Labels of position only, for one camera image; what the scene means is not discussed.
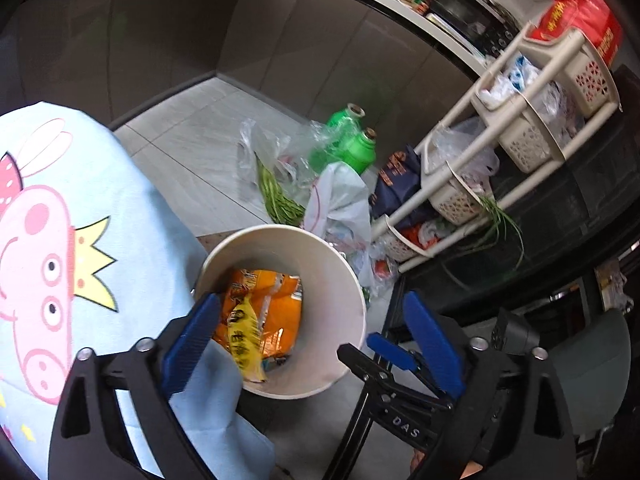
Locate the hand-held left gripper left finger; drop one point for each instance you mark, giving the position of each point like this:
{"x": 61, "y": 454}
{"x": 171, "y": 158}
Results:
{"x": 195, "y": 335}

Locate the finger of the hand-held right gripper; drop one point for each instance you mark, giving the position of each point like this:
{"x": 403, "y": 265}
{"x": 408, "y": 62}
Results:
{"x": 387, "y": 347}
{"x": 357, "y": 360}

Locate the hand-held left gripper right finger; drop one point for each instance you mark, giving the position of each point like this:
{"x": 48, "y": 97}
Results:
{"x": 430, "y": 340}

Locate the yellow snack bag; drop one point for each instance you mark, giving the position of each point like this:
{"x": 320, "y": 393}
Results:
{"x": 245, "y": 340}

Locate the plain white paper bucket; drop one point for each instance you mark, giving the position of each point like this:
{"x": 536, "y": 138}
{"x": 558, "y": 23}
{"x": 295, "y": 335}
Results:
{"x": 325, "y": 300}

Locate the orange snack bag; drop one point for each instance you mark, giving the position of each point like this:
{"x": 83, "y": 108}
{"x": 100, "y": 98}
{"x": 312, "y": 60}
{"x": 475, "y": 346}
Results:
{"x": 285, "y": 315}

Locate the red white plastic bag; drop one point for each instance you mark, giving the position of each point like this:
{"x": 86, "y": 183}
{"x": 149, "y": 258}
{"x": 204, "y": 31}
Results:
{"x": 420, "y": 237}

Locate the green onions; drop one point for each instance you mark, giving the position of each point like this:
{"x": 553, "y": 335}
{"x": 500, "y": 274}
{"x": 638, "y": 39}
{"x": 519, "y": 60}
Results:
{"x": 500, "y": 220}

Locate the blue cartoon pig blanket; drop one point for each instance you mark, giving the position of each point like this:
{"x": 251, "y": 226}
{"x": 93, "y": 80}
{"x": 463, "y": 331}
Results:
{"x": 125, "y": 210}

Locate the white blue plastic bag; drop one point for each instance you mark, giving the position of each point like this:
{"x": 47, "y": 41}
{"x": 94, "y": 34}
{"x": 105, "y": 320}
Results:
{"x": 340, "y": 200}

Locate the green beans bundle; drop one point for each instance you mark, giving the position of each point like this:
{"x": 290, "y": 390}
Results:
{"x": 277, "y": 200}

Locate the dark blue bag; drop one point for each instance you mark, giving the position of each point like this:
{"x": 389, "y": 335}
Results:
{"x": 395, "y": 185}

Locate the grey green chair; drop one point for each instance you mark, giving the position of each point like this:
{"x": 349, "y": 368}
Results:
{"x": 595, "y": 370}

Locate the green plastic bottle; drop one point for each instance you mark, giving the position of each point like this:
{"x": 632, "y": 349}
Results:
{"x": 340, "y": 125}
{"x": 362, "y": 152}

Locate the clear plastic bags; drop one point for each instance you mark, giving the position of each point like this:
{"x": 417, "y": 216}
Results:
{"x": 270, "y": 145}

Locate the beige plastic basket rack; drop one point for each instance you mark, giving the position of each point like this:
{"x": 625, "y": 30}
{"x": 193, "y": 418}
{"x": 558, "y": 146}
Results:
{"x": 500, "y": 125}

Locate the blue white packet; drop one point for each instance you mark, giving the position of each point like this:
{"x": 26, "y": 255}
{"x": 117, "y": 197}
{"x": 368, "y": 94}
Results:
{"x": 520, "y": 72}

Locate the grey kitchen counter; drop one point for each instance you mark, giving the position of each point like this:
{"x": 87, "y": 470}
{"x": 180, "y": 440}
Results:
{"x": 300, "y": 25}

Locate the black microwave oven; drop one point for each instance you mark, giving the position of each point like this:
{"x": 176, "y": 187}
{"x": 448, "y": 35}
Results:
{"x": 470, "y": 15}

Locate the red gift bag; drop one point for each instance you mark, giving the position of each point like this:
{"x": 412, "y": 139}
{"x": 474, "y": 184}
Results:
{"x": 580, "y": 20}

